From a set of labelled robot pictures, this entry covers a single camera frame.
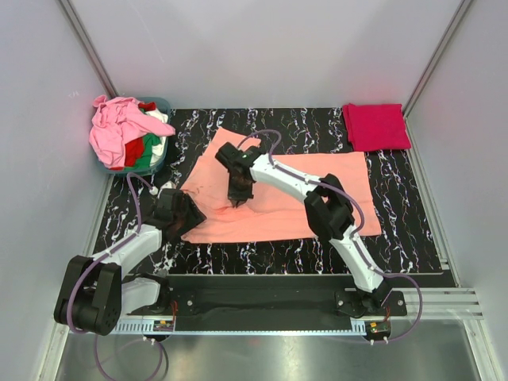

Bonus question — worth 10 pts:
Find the teal laundry basket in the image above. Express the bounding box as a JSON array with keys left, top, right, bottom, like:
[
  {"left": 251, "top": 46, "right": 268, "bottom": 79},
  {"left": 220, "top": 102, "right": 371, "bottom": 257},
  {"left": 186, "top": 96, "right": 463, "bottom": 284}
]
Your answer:
[{"left": 96, "top": 97, "right": 171, "bottom": 177}]

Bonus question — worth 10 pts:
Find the green garment in basket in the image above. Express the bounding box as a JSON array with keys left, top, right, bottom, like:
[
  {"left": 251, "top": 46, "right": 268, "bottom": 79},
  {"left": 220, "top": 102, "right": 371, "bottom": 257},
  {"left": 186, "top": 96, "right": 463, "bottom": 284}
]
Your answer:
[{"left": 135, "top": 133, "right": 165, "bottom": 168}]

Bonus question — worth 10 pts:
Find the right corner aluminium post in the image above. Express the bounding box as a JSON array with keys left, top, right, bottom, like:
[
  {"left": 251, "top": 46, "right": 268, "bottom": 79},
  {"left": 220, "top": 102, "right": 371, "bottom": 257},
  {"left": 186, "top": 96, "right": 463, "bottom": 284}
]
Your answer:
[{"left": 401, "top": 0, "right": 477, "bottom": 116}]

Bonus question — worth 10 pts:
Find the aluminium frame rail front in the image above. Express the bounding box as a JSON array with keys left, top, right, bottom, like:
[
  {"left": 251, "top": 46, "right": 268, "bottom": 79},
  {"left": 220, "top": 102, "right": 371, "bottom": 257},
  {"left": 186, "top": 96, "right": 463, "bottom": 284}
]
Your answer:
[{"left": 51, "top": 287, "right": 487, "bottom": 338}]

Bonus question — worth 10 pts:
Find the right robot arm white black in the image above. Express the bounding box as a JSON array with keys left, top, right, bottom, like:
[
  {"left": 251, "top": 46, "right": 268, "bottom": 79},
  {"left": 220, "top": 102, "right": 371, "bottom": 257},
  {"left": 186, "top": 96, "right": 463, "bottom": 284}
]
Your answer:
[{"left": 215, "top": 143, "right": 392, "bottom": 315}]

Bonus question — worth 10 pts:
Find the light pink t-shirt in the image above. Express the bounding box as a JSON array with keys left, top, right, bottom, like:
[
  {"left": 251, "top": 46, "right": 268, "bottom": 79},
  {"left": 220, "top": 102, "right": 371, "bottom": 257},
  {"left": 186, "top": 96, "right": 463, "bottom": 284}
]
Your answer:
[{"left": 89, "top": 95, "right": 175, "bottom": 168}]

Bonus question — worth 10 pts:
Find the white garment in basket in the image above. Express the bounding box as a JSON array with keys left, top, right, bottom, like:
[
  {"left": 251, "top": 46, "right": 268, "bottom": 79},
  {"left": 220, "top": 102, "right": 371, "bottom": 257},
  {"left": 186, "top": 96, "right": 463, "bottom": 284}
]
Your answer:
[{"left": 146, "top": 109, "right": 168, "bottom": 166}]

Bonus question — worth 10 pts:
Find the salmon orange t-shirt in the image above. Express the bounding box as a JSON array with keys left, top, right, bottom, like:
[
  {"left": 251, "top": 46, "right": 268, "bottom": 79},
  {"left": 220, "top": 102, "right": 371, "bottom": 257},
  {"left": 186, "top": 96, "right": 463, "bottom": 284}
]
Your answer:
[{"left": 181, "top": 128, "right": 382, "bottom": 244}]

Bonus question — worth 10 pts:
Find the corner aluminium post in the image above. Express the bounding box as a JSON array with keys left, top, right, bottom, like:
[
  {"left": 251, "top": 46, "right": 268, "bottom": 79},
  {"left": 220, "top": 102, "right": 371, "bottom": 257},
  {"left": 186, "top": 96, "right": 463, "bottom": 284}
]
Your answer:
[
  {"left": 401, "top": 0, "right": 477, "bottom": 116},
  {"left": 56, "top": 0, "right": 118, "bottom": 98}
]

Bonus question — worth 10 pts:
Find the left corner aluminium post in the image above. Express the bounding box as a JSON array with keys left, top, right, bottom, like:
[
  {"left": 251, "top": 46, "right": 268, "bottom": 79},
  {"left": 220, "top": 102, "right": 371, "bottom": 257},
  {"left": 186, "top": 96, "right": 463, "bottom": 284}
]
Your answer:
[{"left": 56, "top": 0, "right": 118, "bottom": 98}]

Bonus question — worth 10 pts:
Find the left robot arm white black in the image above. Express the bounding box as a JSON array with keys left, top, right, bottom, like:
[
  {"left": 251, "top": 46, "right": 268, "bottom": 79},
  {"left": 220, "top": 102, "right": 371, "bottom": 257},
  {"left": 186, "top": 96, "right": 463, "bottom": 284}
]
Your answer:
[{"left": 53, "top": 189, "right": 206, "bottom": 336}]

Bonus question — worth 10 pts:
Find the red garment in basket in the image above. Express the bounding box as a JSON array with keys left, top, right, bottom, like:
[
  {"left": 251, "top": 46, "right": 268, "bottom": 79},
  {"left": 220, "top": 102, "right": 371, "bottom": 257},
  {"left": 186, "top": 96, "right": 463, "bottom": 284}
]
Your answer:
[{"left": 125, "top": 102, "right": 157, "bottom": 167}]

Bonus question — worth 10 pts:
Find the folded magenta t-shirt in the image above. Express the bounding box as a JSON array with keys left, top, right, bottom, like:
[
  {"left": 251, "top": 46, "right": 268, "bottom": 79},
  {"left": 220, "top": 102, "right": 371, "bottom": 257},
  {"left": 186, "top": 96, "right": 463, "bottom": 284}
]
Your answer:
[{"left": 342, "top": 103, "right": 411, "bottom": 152}]

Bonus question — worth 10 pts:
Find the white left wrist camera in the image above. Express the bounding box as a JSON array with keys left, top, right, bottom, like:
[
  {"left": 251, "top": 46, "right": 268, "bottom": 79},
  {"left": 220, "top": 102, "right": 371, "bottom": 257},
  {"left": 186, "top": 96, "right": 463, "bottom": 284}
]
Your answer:
[{"left": 159, "top": 181, "right": 177, "bottom": 191}]

